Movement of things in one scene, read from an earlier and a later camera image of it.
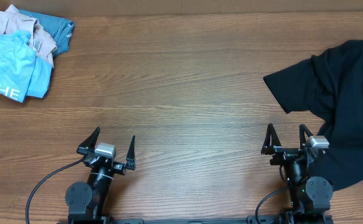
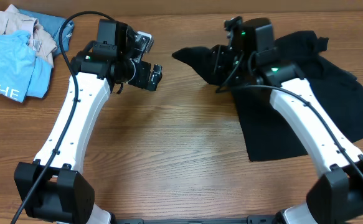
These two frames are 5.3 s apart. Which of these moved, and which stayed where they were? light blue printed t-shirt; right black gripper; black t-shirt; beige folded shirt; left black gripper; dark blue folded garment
Moved: black t-shirt; right black gripper; left black gripper
Stayed: beige folded shirt; dark blue folded garment; light blue printed t-shirt
